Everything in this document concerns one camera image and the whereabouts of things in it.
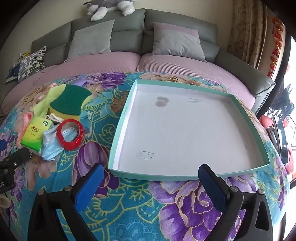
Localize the blue face mask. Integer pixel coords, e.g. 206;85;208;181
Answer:
41;126;79;162

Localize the teal shallow cardboard tray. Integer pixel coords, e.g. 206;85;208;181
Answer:
108;79;270;181

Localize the grey left throw pillow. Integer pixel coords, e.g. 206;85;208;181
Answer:
66;20;115;61

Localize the red tape roll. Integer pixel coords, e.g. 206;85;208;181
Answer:
57;119;85;151

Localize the red plastic stool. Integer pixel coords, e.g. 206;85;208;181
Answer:
259;115;295;177

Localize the lime green cloth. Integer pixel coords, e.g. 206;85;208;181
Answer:
33;84;66;118

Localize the black white patterned pillow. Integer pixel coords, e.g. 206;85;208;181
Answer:
18;46;47;83

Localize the grey sofa with pink cover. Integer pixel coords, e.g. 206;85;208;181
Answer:
1;9;275;115

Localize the pink fluffy towel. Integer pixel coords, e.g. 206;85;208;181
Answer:
15;111;34;145

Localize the green yellow scrub sponge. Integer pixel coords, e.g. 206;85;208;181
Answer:
49;85;92;121

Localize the grey pink right throw pillow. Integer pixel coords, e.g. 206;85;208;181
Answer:
152;23;206;61

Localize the blue book on sofa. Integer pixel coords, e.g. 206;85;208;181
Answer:
5;63;20;84

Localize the red hanging decoration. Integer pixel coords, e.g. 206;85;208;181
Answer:
267;16;285;78

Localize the beige patterned curtain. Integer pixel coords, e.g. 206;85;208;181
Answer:
227;1;274;75

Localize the green tissue pack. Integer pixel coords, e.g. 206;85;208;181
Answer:
21;116;53;155

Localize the grey husky plush toy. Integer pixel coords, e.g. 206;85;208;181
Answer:
84;0;135;22

